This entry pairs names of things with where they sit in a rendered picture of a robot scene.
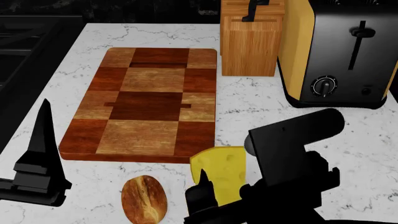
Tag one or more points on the checkered wooden cutting board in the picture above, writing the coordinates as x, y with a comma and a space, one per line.
146, 105

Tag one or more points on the oval brown bread loaf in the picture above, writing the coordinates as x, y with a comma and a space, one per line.
143, 200

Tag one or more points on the wooden knife block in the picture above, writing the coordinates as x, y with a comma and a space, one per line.
250, 51

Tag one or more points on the black toaster dial knob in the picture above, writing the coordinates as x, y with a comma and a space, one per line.
324, 86

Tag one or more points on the black toaster lever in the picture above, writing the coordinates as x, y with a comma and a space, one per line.
361, 32

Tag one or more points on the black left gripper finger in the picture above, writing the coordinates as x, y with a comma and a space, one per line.
59, 170
38, 149

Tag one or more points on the yellow cheese wedge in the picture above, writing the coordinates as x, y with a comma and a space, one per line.
225, 168

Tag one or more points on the small black toaster button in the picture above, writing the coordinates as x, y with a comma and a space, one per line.
366, 91

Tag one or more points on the black and yellow toaster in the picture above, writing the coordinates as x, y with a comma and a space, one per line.
335, 58

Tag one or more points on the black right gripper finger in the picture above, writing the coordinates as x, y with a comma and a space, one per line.
206, 189
248, 192

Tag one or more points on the black stove top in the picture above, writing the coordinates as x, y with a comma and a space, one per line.
28, 60

